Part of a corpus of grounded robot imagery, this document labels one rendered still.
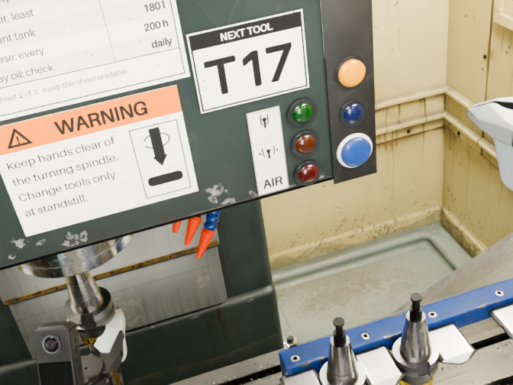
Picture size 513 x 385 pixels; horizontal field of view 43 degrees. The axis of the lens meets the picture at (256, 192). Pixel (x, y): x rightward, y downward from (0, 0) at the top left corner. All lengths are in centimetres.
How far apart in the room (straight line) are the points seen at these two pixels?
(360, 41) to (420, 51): 130
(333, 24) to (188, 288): 102
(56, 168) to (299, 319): 144
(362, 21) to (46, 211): 32
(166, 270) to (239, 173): 88
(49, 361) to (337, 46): 49
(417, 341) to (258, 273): 71
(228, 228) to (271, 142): 89
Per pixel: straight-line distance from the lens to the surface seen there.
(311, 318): 194
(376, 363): 97
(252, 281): 159
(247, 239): 151
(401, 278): 205
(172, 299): 152
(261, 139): 59
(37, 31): 53
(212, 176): 60
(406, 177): 207
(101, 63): 54
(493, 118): 51
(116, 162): 57
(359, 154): 63
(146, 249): 141
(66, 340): 81
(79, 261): 78
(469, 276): 177
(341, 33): 58
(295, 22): 56
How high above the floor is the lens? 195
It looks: 33 degrees down
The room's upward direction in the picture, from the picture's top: 9 degrees counter-clockwise
